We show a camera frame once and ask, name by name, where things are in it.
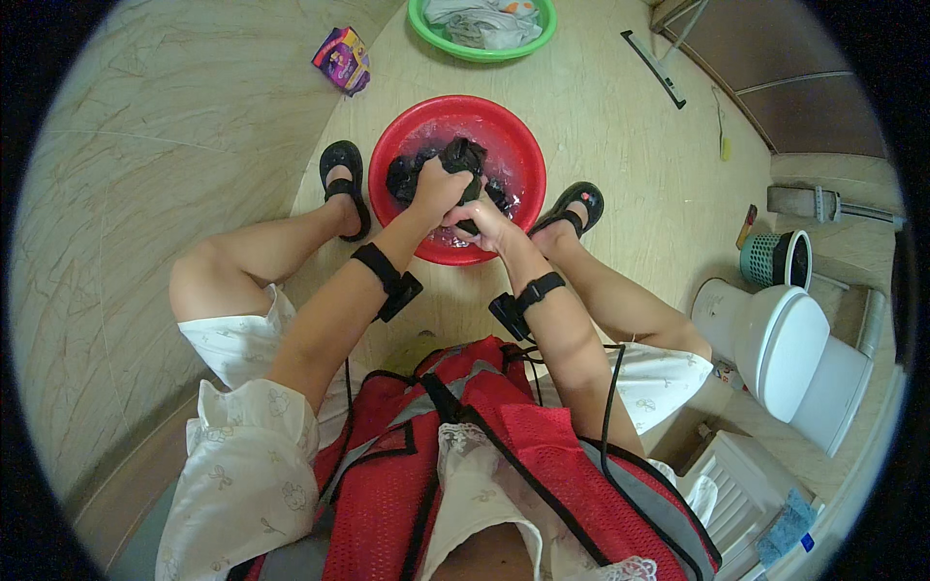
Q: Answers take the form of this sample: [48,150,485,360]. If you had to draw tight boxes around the yellow tool with cord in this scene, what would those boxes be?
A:
[711,86,732,163]

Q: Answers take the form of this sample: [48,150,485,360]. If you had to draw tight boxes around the black wet garment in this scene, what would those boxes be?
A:
[385,137,514,238]

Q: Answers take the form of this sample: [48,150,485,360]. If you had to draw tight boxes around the brown door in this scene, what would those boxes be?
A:
[652,0,889,159]

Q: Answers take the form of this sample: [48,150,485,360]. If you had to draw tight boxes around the person's left hand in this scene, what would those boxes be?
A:
[408,156,475,230]

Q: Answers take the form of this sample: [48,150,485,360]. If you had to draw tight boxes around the white toilet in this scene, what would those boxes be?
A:
[690,278,877,459]

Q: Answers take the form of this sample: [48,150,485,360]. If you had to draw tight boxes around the black cable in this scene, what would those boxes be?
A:
[600,343,710,581]

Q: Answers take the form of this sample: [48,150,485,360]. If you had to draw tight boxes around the grey pipe fitting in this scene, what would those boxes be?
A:
[766,184,906,228]

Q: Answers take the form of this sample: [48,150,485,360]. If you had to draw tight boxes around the person's body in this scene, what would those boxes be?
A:
[155,283,723,581]

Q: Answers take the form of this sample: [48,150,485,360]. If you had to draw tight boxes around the red plastic basin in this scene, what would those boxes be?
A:
[368,94,547,267]

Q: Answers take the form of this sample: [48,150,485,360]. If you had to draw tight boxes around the black floor squeegee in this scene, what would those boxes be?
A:
[620,0,710,110]

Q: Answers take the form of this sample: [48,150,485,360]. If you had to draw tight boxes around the black wrist band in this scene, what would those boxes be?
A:
[352,243,424,323]
[488,272,567,343]

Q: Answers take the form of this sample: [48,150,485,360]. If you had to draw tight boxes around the person's right hand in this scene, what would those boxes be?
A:
[441,199,521,256]

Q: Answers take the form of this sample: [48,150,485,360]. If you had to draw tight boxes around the person's legs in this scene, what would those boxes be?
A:
[169,140,714,366]

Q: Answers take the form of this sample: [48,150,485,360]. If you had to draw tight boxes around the purple detergent packet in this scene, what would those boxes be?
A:
[311,27,372,97]

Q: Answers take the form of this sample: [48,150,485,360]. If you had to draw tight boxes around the grey and white laundry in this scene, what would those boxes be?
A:
[423,0,544,50]

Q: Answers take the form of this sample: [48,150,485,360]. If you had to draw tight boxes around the blue cloth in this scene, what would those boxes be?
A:
[756,487,819,569]

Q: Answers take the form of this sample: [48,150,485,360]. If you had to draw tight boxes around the teal waste basket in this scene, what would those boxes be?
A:
[740,230,814,292]

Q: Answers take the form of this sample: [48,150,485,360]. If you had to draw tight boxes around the white plastic rack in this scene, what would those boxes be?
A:
[682,431,804,581]

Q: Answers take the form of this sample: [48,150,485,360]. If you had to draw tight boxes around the green plastic basin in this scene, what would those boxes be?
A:
[407,0,558,64]

